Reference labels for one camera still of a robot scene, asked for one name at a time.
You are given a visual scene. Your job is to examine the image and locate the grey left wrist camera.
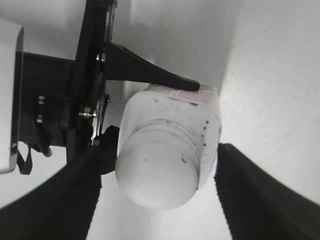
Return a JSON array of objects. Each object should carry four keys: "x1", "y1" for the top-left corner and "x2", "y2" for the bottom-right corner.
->
[{"x1": 0, "y1": 18, "x2": 24, "y2": 174}]

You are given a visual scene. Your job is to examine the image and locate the white bottle cap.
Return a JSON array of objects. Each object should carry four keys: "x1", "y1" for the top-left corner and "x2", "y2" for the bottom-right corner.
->
[{"x1": 115, "y1": 131, "x2": 200, "y2": 210}]

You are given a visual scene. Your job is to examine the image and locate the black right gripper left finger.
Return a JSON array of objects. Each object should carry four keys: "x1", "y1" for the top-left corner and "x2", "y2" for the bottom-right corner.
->
[{"x1": 0, "y1": 147, "x2": 102, "y2": 240}]

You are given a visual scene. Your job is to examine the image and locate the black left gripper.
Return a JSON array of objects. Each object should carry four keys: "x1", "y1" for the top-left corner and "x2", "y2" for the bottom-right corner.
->
[{"x1": 18, "y1": 0, "x2": 200, "y2": 175}]

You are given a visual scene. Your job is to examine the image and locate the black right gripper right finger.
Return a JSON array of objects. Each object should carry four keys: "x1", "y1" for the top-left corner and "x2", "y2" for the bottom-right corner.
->
[{"x1": 215, "y1": 143, "x2": 320, "y2": 240}]

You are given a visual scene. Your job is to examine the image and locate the white yili yogurt bottle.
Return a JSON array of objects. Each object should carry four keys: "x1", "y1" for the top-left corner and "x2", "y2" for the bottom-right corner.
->
[{"x1": 118, "y1": 84, "x2": 222, "y2": 191}]

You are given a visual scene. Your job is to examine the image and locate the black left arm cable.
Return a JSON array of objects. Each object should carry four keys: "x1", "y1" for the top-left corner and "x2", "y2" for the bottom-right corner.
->
[{"x1": 16, "y1": 122, "x2": 53, "y2": 176}]

